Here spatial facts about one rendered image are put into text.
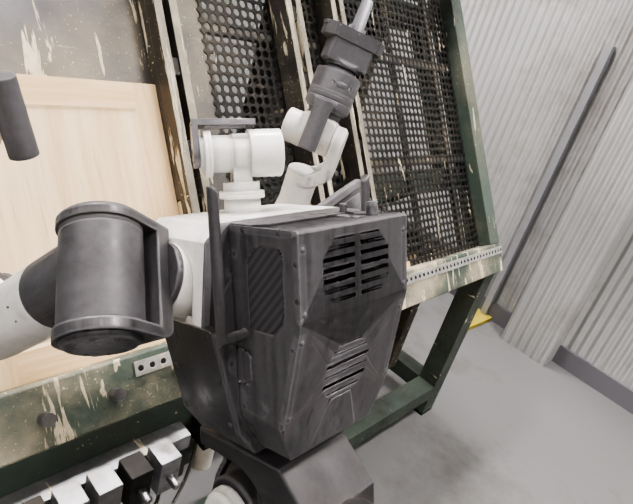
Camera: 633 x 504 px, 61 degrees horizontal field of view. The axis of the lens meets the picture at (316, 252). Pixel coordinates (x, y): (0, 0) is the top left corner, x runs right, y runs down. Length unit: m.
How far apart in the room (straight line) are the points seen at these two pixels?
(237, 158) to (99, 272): 0.25
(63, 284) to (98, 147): 0.64
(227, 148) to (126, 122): 0.54
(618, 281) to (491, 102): 1.32
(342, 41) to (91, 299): 0.67
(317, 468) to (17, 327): 0.41
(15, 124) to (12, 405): 0.54
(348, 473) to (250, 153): 0.46
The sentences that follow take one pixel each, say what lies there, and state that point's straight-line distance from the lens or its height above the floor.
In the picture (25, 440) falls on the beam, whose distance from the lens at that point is 1.10.
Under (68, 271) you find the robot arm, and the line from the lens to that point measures 0.61.
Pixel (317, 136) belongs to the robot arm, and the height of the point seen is 1.41.
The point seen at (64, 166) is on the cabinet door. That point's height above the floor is 1.21.
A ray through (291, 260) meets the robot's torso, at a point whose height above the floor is 1.39.
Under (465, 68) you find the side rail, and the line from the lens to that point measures 2.38.
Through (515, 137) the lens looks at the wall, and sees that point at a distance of 3.62.
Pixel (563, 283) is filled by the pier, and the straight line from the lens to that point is 3.40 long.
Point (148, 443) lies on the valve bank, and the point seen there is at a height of 0.74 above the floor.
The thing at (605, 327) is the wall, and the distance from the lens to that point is 3.54.
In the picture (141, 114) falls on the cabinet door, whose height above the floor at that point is 1.30.
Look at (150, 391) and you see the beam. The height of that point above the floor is 0.84.
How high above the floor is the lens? 1.64
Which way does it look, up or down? 25 degrees down
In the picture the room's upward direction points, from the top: 16 degrees clockwise
